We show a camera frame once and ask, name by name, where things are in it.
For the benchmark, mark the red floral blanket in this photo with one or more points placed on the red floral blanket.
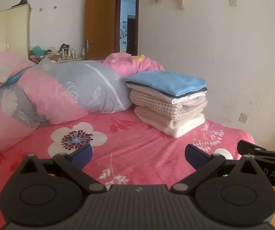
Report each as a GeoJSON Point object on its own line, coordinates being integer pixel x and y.
{"type": "Point", "coordinates": [139, 143]}

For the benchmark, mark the wall switch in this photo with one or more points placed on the wall switch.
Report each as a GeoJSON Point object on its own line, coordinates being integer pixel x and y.
{"type": "Point", "coordinates": [233, 2]}

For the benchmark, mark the teal object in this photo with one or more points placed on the teal object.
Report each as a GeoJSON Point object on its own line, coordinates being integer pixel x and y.
{"type": "Point", "coordinates": [38, 50]}

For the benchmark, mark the pink crumpled cloth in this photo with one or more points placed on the pink crumpled cloth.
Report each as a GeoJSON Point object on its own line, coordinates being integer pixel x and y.
{"type": "Point", "coordinates": [127, 63]}

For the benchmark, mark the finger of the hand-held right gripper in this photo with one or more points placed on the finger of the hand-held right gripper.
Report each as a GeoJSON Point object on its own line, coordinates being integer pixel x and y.
{"type": "Point", "coordinates": [250, 147]}

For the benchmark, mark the cardboard box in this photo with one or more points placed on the cardboard box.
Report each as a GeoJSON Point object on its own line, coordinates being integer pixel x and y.
{"type": "Point", "coordinates": [54, 57]}

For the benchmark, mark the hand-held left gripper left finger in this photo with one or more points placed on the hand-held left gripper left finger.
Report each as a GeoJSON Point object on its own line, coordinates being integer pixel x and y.
{"type": "Point", "coordinates": [83, 152]}

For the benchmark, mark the small white bottle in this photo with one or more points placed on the small white bottle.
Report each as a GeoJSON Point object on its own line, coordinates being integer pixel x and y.
{"type": "Point", "coordinates": [73, 53]}

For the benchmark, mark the dark object on wardrobe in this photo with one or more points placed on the dark object on wardrobe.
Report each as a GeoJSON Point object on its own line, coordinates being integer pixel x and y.
{"type": "Point", "coordinates": [21, 2]}

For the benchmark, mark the wooden door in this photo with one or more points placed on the wooden door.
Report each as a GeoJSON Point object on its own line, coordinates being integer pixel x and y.
{"type": "Point", "coordinates": [99, 16]}

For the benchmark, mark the cream nightstand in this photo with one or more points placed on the cream nightstand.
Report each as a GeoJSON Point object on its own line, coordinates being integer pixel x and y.
{"type": "Point", "coordinates": [70, 59]}

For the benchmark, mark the small clear bottle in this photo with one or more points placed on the small clear bottle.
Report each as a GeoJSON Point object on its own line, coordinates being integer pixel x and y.
{"type": "Point", "coordinates": [63, 54]}

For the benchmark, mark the black bag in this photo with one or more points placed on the black bag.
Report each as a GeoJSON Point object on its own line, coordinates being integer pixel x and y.
{"type": "Point", "coordinates": [64, 46]}

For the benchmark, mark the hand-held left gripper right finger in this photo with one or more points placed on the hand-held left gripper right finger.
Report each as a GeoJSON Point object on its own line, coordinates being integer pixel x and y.
{"type": "Point", "coordinates": [195, 154]}

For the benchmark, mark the pink and grey floral quilt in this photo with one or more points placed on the pink and grey floral quilt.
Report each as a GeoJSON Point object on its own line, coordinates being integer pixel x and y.
{"type": "Point", "coordinates": [68, 88]}

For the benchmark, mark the cream wardrobe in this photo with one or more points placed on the cream wardrobe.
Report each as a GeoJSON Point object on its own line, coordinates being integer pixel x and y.
{"type": "Point", "coordinates": [8, 31]}

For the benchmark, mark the wall socket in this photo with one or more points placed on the wall socket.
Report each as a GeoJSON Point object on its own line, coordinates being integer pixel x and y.
{"type": "Point", "coordinates": [243, 117]}

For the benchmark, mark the pink pillow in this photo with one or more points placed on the pink pillow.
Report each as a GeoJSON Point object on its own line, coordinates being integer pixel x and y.
{"type": "Point", "coordinates": [5, 64]}

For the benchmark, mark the light blue t-shirt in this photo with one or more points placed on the light blue t-shirt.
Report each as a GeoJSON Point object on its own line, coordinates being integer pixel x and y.
{"type": "Point", "coordinates": [166, 80]}

